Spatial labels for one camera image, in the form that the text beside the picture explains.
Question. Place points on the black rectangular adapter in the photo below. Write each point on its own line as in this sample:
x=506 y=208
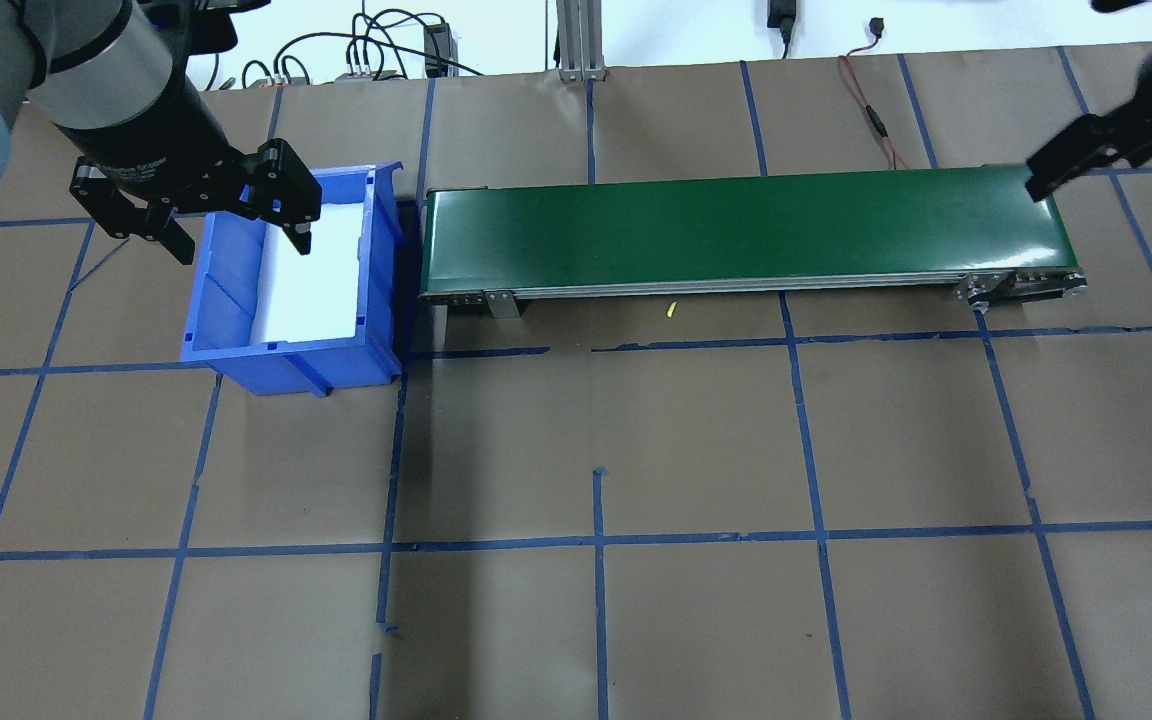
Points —
x=439 y=45

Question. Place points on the white foam sheet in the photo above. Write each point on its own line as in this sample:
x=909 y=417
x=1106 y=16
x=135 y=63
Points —
x=321 y=290

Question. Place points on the black power adapter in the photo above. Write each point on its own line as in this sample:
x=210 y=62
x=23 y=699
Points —
x=782 y=15

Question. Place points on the blue plastic bin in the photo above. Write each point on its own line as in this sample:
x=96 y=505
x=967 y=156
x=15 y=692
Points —
x=226 y=320

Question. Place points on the thin dark stick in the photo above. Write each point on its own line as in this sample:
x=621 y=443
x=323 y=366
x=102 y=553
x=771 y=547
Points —
x=99 y=264

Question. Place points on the aluminium extrusion post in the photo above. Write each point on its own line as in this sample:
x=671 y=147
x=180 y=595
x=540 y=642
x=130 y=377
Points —
x=582 y=40

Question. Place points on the green conveyor belt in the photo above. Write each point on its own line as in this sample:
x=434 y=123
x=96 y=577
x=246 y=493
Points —
x=736 y=230

